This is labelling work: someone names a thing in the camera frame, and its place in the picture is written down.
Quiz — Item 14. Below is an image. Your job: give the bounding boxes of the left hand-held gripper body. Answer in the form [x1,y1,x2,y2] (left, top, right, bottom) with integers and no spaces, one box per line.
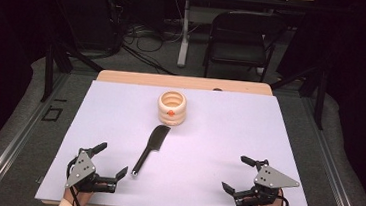
[64,149,121,197]

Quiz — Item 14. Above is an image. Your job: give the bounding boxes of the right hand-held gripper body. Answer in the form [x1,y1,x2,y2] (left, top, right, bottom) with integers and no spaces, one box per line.
[233,162,302,206]

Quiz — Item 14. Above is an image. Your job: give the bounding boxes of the black spatula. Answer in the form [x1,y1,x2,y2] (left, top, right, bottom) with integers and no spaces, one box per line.
[130,122,172,180]

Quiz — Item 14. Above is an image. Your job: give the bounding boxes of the cream ribbed cup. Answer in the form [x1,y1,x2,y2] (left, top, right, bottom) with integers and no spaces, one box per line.
[155,89,189,128]

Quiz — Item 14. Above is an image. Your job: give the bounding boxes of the person's left hand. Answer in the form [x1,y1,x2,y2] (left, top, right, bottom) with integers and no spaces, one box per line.
[63,187,94,206]

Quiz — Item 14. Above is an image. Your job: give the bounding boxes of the black metal stand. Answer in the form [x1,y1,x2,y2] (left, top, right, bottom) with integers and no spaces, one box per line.
[40,35,108,108]
[266,61,330,131]

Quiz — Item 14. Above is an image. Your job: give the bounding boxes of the wooden table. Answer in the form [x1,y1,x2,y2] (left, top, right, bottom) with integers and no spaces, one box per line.
[41,64,324,206]

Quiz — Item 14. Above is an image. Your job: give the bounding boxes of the black folding chair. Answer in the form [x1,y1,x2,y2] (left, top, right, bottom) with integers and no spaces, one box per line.
[200,7,289,86]

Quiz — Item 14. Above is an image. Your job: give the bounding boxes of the aluminium floor rail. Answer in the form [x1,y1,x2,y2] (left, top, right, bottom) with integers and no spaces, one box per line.
[0,66,71,206]
[293,96,366,206]

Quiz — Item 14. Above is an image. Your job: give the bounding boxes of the bundle of floor cables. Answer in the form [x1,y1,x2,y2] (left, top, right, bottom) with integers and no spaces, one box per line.
[117,20,181,76]

